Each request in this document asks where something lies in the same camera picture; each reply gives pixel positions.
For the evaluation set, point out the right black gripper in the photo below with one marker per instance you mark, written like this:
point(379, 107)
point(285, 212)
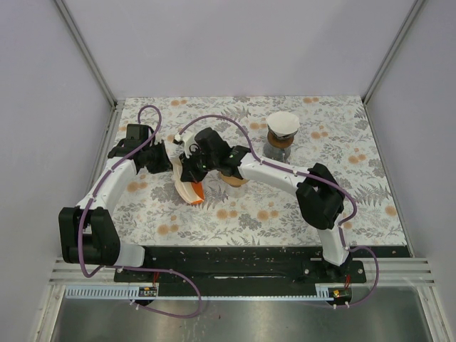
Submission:
point(189, 172)

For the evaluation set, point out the floral table mat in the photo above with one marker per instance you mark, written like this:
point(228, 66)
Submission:
point(334, 131)

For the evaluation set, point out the left aluminium frame post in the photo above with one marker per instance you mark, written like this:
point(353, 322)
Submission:
point(81, 45)

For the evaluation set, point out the coffee filter paper pack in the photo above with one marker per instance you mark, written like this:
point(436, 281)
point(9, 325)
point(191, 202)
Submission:
point(186, 178)

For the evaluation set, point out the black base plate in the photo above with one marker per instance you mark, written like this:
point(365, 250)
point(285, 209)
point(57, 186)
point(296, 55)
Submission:
point(250, 271)

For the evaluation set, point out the white slotted cable duct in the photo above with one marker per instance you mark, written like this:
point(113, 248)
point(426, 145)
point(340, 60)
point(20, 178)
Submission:
point(111, 292)

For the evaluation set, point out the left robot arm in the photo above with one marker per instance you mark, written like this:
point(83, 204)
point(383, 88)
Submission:
point(87, 230)

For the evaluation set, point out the right aluminium frame post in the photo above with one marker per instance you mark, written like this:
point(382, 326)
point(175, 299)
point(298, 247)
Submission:
point(393, 49)

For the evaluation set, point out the small glass with coffee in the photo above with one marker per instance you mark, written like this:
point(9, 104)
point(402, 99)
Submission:
point(236, 192)

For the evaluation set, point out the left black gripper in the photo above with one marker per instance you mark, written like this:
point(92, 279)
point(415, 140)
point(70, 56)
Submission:
point(164, 165)

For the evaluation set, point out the clear glass dripper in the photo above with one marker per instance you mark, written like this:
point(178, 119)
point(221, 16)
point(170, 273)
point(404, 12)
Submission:
point(277, 134)

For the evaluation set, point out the aluminium front rail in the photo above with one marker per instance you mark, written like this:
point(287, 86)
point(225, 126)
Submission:
point(392, 272)

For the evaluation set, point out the aluminium frame post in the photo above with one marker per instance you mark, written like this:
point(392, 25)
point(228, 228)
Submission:
point(81, 45)
point(393, 49)

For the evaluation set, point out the white paper coffee filter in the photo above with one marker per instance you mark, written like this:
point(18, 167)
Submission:
point(283, 120)

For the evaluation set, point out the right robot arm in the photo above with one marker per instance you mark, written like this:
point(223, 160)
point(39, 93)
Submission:
point(319, 197)

